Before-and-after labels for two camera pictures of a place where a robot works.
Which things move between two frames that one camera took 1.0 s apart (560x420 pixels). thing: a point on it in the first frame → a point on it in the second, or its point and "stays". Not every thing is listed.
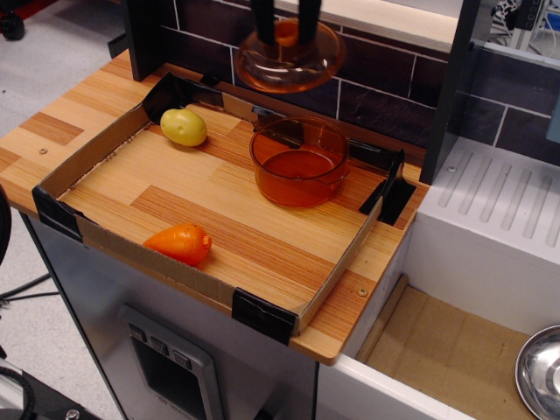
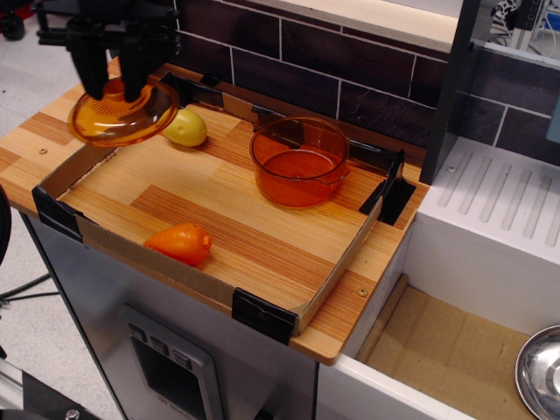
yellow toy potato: [184, 126] stays
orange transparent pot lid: [289, 66] → [115, 121]
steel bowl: [537, 374] stays
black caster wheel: [13, 27] stays
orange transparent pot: [299, 161] stays
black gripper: [262, 13] → [140, 30]
